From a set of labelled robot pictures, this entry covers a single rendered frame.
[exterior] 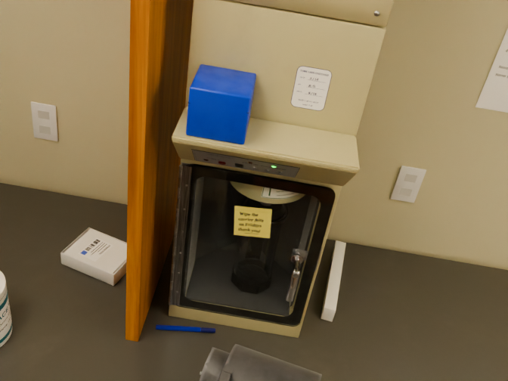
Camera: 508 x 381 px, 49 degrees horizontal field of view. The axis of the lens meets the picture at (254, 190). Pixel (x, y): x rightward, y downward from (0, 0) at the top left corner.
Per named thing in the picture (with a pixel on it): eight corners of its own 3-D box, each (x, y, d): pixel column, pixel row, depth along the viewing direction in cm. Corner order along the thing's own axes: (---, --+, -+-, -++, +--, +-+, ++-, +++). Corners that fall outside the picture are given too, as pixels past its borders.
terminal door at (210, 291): (171, 303, 132) (184, 161, 109) (298, 325, 132) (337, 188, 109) (171, 305, 132) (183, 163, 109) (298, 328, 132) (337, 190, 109)
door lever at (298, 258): (295, 286, 124) (284, 284, 124) (304, 255, 119) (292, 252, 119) (294, 304, 120) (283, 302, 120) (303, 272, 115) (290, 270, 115)
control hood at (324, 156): (180, 151, 109) (184, 105, 103) (344, 179, 109) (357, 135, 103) (167, 184, 99) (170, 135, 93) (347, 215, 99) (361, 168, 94)
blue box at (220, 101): (196, 109, 102) (199, 63, 97) (249, 118, 102) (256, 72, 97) (185, 135, 94) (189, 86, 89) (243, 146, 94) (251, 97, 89)
